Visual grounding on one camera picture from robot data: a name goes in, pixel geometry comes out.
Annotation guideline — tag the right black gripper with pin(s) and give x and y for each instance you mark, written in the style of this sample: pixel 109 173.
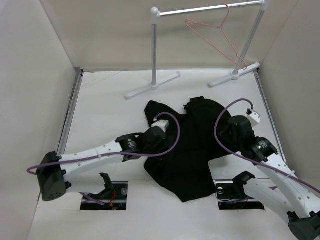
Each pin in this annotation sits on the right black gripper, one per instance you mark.
pixel 224 133

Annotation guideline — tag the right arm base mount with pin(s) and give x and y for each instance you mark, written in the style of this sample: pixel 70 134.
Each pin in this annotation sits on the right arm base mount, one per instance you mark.
pixel 231 198

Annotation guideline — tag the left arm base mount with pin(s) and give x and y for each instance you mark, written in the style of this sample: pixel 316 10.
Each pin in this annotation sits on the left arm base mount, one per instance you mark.
pixel 114 200

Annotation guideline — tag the white clothes rack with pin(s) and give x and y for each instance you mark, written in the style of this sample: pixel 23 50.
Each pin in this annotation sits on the white clothes rack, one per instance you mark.
pixel 234 75

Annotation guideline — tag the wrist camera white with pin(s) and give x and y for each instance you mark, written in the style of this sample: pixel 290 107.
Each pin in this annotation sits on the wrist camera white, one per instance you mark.
pixel 162 124
pixel 253 117

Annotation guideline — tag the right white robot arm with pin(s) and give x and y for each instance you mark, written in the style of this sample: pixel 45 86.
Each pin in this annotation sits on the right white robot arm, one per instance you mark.
pixel 295 203

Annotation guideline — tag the pink wire hanger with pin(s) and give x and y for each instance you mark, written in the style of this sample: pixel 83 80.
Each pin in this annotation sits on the pink wire hanger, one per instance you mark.
pixel 221 44

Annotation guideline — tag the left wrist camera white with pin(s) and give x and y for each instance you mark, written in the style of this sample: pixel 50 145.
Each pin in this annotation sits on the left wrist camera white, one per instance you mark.
pixel 162 124

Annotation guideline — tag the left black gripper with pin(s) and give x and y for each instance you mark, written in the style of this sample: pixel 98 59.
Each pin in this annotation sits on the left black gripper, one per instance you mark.
pixel 162 143

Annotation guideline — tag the black trousers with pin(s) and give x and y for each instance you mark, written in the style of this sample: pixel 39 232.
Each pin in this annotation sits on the black trousers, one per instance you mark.
pixel 185 170

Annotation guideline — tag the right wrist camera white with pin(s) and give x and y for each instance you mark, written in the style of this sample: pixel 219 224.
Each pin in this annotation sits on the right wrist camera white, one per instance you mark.
pixel 253 117

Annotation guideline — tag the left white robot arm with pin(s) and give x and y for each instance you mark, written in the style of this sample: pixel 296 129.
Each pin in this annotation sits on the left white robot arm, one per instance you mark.
pixel 60 174

